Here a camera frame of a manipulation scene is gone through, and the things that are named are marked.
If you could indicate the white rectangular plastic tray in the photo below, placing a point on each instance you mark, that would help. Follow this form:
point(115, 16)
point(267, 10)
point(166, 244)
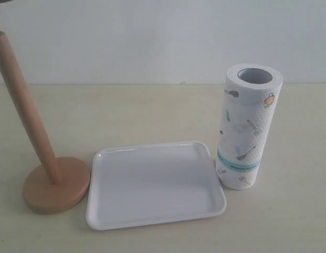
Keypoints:
point(152, 184)

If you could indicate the wooden paper towel holder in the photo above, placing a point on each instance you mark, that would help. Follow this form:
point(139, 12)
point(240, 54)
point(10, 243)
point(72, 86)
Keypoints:
point(58, 183)

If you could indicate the printed white paper towel roll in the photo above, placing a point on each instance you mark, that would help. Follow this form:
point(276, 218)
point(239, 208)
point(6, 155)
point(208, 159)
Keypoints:
point(250, 96)

